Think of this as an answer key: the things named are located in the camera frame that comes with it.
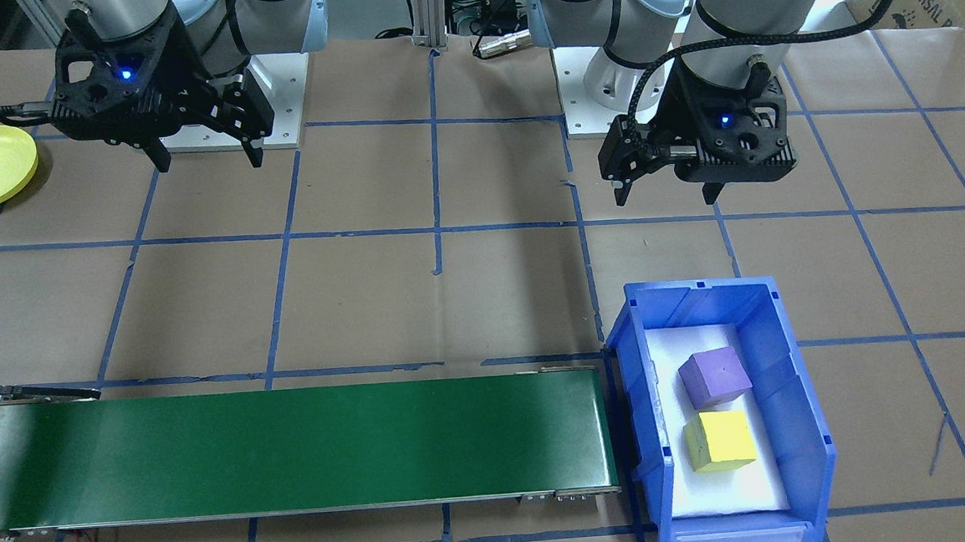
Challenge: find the purple foam block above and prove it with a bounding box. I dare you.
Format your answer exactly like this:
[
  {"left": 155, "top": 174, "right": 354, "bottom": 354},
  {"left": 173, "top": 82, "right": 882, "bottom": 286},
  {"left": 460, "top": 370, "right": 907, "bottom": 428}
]
[{"left": 676, "top": 345, "right": 755, "bottom": 412}]

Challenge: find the yellow foam block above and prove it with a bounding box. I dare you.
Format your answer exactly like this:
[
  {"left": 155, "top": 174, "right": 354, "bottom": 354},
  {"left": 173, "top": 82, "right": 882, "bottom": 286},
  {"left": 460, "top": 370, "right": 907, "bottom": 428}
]
[{"left": 682, "top": 408, "right": 759, "bottom": 474}]

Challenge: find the blue plastic storage bin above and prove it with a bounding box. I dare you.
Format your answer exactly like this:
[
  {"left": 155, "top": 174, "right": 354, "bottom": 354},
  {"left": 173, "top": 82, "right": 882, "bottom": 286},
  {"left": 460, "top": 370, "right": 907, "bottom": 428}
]
[{"left": 600, "top": 271, "right": 844, "bottom": 542}]

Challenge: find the white foam pad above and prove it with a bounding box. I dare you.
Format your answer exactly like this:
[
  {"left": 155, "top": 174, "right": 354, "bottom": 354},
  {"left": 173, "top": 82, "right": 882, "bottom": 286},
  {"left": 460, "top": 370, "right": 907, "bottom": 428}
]
[{"left": 644, "top": 320, "right": 791, "bottom": 521}]

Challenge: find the green conveyor belt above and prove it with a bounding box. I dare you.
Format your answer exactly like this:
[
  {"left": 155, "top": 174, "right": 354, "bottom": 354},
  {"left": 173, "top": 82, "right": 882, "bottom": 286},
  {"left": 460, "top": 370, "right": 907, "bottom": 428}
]
[{"left": 0, "top": 349, "right": 623, "bottom": 540}]

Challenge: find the black camera cable plug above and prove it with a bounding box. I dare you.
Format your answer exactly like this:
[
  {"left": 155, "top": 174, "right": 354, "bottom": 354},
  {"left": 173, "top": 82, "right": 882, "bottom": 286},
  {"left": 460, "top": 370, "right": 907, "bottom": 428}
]
[{"left": 0, "top": 100, "right": 59, "bottom": 120}]

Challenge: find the silver cable connector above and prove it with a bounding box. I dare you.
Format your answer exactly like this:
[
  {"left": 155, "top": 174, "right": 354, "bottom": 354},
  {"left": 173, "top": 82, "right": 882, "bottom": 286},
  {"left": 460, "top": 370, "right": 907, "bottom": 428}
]
[{"left": 472, "top": 29, "right": 533, "bottom": 59}]

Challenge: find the grey metal frame bar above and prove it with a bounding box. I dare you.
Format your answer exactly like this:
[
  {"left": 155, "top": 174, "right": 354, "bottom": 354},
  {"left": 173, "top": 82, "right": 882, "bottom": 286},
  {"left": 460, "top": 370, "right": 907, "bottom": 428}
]
[{"left": 13, "top": 0, "right": 69, "bottom": 50}]

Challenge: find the aluminium frame post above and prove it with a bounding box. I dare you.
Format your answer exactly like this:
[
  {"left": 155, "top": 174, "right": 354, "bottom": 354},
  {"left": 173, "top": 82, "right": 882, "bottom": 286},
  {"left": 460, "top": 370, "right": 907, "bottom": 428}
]
[{"left": 407, "top": 0, "right": 452, "bottom": 52}]

